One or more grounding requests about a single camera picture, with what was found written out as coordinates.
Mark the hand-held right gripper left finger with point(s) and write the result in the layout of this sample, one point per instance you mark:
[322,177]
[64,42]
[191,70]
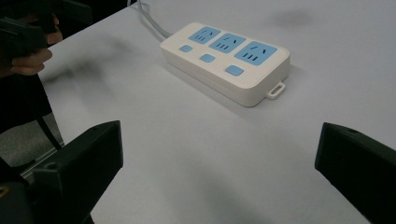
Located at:
[84,165]

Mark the white power strip blue sockets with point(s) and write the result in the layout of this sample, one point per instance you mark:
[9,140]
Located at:
[230,67]

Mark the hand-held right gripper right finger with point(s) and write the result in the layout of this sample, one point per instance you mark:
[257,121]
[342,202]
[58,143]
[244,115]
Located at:
[358,168]

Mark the black table leg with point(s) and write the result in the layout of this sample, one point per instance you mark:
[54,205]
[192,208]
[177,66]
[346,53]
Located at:
[49,132]

